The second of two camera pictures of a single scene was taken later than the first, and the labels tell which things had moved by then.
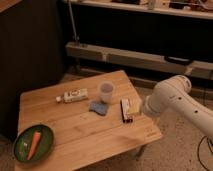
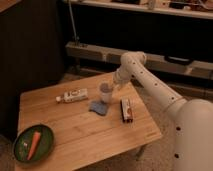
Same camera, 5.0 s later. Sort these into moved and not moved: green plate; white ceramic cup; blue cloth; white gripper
Moved: white gripper
Not moved: green plate; white ceramic cup; blue cloth
